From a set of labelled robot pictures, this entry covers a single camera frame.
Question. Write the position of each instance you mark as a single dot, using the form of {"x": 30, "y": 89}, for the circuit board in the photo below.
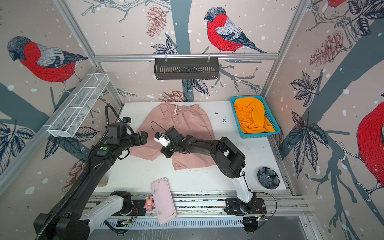
{"x": 257, "y": 218}
{"x": 124, "y": 223}

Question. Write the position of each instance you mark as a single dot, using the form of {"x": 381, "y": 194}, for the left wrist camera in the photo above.
{"x": 126, "y": 120}

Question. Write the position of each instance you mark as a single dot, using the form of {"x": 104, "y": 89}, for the right circuit board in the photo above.
{"x": 257, "y": 218}

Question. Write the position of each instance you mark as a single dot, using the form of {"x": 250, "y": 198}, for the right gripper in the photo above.
{"x": 169, "y": 152}

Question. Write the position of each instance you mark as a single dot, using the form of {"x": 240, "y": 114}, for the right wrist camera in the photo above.
{"x": 162, "y": 139}

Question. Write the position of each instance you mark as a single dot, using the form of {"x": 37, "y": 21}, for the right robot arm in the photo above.
{"x": 228, "y": 158}

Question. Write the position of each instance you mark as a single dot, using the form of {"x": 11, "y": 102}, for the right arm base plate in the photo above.
{"x": 238, "y": 208}

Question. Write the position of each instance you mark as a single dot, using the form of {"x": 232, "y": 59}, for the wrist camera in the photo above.
{"x": 126, "y": 120}
{"x": 162, "y": 139}

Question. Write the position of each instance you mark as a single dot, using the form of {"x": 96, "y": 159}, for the pink tray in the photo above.
{"x": 163, "y": 199}

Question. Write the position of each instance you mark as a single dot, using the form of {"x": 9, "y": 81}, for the small pink toy figure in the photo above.
{"x": 149, "y": 204}

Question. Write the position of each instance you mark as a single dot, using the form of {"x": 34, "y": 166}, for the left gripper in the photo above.
{"x": 138, "y": 141}

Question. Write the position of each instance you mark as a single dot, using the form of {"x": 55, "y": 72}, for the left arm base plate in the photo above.
{"x": 138, "y": 209}

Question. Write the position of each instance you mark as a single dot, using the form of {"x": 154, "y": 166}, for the orange shorts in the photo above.
{"x": 250, "y": 113}

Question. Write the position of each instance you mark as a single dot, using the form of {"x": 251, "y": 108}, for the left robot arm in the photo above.
{"x": 64, "y": 221}

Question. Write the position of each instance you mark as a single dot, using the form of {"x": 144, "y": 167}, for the left circuit board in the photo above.
{"x": 124, "y": 223}

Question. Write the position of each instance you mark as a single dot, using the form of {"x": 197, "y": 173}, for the black hanging wire basket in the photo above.
{"x": 186, "y": 69}

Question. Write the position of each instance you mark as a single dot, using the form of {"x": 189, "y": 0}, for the aluminium frame crossbar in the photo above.
{"x": 149, "y": 58}

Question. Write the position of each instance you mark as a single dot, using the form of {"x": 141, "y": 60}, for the white wire mesh shelf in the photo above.
{"x": 81, "y": 102}

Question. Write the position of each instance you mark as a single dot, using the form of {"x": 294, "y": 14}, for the teal plastic basket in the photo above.
{"x": 268, "y": 115}

